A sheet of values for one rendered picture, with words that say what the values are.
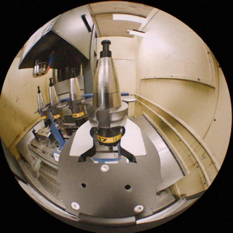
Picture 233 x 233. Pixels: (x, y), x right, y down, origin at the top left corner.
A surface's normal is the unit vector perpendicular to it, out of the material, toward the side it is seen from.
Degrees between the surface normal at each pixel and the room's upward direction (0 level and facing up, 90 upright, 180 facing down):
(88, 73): 90
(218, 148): 90
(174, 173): 24
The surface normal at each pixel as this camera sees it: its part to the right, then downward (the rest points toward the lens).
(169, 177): -0.43, -0.79
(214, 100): -1.00, 0.04
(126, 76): 0.05, 0.46
